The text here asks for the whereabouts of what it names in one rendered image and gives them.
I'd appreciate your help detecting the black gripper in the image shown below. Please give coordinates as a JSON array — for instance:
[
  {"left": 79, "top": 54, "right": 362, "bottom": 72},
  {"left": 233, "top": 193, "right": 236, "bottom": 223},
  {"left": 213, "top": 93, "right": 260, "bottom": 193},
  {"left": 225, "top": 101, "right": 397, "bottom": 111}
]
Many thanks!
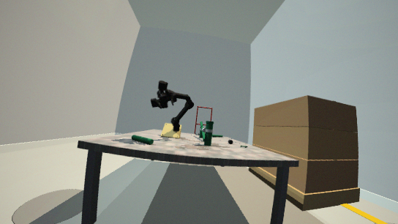
[{"left": 151, "top": 93, "right": 177, "bottom": 108}]

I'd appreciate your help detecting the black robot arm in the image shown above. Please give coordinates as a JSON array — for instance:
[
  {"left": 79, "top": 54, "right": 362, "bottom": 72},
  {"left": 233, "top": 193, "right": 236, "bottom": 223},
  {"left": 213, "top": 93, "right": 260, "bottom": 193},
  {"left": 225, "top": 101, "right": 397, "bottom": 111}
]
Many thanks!
[{"left": 157, "top": 81, "right": 194, "bottom": 131}]

